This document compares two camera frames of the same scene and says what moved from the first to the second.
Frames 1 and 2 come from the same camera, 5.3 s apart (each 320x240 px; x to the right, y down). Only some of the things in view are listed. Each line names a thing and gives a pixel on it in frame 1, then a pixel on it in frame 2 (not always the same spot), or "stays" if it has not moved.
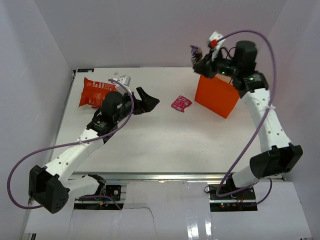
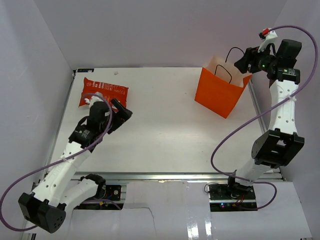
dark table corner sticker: [85, 70] stays
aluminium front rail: [154, 176] stays
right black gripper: [206, 66] to [251, 57]
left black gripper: [147, 104] to [119, 119]
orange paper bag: [218, 94] stays
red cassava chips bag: [93, 93] stays
